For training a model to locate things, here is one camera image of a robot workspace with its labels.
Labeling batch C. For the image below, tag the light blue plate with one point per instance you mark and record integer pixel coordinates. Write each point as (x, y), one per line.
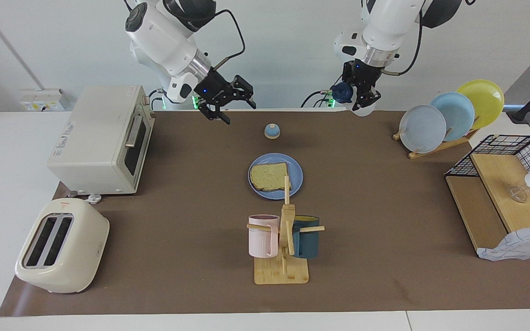
(458, 112)

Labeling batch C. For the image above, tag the white toaster oven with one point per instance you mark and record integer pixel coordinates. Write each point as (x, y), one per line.
(95, 138)

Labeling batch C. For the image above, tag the wooden mug tree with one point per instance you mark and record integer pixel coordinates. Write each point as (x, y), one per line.
(281, 271)

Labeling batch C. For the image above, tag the wooden plate rack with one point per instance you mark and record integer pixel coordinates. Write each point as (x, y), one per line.
(435, 149)

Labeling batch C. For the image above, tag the blue round plate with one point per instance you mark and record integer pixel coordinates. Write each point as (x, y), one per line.
(295, 179)

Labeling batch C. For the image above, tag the pink ribbed mug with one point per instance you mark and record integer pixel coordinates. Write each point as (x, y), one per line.
(260, 239)

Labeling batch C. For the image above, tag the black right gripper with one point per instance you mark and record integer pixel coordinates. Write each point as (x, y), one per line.
(212, 89)

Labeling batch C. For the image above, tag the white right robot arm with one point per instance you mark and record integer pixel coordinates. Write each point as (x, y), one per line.
(164, 41)

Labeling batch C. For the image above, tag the dark teal mug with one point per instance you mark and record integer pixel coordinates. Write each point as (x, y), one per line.
(306, 241)

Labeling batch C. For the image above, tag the yellow plate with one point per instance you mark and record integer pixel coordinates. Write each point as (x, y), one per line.
(486, 99)

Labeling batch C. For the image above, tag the small blue round cap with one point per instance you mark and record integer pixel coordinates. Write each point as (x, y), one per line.
(272, 132)

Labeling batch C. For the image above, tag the white checked cloth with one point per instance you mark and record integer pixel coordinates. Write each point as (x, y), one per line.
(522, 243)

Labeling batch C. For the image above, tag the translucent blue-capped squeeze bottle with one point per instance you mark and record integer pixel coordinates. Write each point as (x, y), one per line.
(341, 93)

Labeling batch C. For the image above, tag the toasted bread slice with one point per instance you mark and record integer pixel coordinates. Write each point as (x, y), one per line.
(269, 177)

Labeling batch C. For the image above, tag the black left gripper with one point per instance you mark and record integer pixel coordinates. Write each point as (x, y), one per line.
(359, 76)

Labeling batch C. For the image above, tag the cream two-slot toaster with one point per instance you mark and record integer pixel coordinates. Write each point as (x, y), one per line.
(72, 257)

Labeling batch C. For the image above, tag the grey-blue plate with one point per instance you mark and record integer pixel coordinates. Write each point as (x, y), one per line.
(421, 128)

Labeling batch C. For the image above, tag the brown table mat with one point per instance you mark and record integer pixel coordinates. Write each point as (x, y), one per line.
(384, 230)

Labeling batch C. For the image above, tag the clear glass item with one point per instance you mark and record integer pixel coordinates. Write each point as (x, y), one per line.
(518, 194)

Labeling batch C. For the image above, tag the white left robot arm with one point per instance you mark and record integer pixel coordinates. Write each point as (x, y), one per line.
(394, 23)

